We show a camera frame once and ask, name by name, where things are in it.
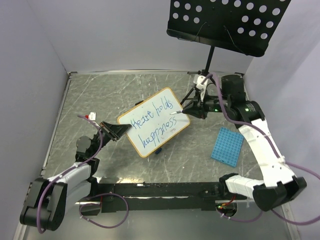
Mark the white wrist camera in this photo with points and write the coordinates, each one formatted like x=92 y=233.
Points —
x=201 y=83
x=91 y=116

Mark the blue studded building plate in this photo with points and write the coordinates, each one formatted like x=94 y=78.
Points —
x=227 y=147

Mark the white blue whiteboard marker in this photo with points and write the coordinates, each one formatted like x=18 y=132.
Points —
x=176 y=112

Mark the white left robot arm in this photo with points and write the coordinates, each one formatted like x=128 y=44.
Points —
x=50 y=198

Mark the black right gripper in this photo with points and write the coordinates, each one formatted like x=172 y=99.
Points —
x=192 y=108

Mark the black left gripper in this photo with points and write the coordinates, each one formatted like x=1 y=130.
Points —
x=115 y=131

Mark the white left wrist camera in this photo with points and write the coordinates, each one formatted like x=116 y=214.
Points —
x=91 y=116

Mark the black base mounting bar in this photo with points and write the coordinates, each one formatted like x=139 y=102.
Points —
x=114 y=197

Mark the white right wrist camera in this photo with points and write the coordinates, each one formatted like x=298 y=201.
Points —
x=201 y=83

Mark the black music stand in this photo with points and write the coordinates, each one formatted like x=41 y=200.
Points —
x=242 y=26

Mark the yellow framed whiteboard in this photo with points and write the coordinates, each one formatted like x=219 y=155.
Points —
x=153 y=122

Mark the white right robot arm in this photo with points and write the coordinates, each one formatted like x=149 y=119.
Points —
x=227 y=95

